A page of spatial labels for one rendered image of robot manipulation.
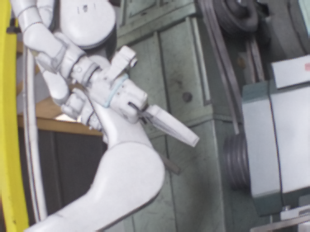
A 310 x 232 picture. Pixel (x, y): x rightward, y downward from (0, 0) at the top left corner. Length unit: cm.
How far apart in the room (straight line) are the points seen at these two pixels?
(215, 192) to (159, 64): 60
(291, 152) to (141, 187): 53
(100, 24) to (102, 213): 48
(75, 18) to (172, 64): 85
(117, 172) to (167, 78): 97
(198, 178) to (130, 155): 73
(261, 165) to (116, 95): 61
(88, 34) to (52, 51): 20
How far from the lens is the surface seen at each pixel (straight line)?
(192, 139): 112
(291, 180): 155
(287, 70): 161
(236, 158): 173
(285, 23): 232
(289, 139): 156
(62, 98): 161
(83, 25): 135
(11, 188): 228
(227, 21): 204
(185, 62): 210
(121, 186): 123
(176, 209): 201
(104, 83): 112
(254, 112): 160
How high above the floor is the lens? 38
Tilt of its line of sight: 14 degrees up
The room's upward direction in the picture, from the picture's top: 7 degrees counter-clockwise
